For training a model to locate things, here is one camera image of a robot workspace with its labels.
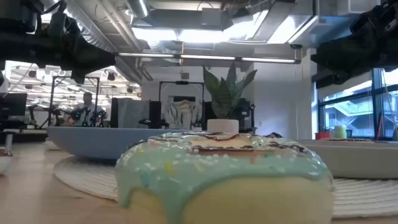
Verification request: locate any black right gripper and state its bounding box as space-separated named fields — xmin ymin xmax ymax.
xmin=310 ymin=29 xmax=398 ymax=75

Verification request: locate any long ceiling light bar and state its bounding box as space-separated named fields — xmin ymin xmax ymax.
xmin=117 ymin=52 xmax=302 ymax=65

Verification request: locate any white plant pot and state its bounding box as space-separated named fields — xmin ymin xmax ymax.
xmin=206 ymin=118 xmax=240 ymax=134

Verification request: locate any beige plate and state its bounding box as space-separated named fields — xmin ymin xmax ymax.
xmin=297 ymin=139 xmax=398 ymax=180

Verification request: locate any black metal frame rig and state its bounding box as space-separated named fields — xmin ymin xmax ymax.
xmin=48 ymin=75 xmax=101 ymax=128
xmin=158 ymin=80 xmax=205 ymax=129

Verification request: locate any black monitor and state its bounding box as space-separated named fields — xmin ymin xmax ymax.
xmin=0 ymin=92 xmax=28 ymax=126

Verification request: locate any silver spiral air duct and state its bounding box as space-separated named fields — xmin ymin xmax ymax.
xmin=126 ymin=0 xmax=150 ymax=19

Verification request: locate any person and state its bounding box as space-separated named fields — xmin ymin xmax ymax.
xmin=70 ymin=91 xmax=108 ymax=127

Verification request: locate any white garment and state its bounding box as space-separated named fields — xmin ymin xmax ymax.
xmin=163 ymin=99 xmax=202 ymax=130

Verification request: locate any green snake plant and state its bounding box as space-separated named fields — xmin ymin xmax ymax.
xmin=202 ymin=63 xmax=258 ymax=120

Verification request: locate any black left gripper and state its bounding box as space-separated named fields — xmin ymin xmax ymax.
xmin=57 ymin=29 xmax=116 ymax=85

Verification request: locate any white woven round placemat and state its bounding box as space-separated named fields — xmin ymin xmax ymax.
xmin=331 ymin=177 xmax=398 ymax=219
xmin=52 ymin=155 xmax=125 ymax=202

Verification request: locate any mint glazed chocolate drizzle donut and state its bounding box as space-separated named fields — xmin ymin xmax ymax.
xmin=114 ymin=131 xmax=336 ymax=224

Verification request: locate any grey cloth panel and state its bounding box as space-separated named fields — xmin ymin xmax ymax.
xmin=117 ymin=98 xmax=150 ymax=129

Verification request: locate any blue plate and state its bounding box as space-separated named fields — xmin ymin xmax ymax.
xmin=46 ymin=126 xmax=193 ymax=160

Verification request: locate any green cup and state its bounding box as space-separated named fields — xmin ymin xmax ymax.
xmin=333 ymin=124 xmax=348 ymax=139

